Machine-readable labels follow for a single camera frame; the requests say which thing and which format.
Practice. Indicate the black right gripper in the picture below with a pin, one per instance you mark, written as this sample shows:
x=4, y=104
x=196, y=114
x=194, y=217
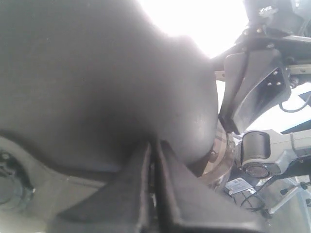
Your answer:
x=258, y=80

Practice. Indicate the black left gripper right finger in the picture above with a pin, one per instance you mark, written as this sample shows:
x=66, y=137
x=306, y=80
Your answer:
x=186, y=205

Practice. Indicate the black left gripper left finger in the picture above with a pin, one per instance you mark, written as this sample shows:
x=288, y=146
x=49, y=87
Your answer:
x=121, y=206

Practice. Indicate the black helmet with tinted visor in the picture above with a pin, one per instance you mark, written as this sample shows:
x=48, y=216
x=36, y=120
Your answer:
x=82, y=83

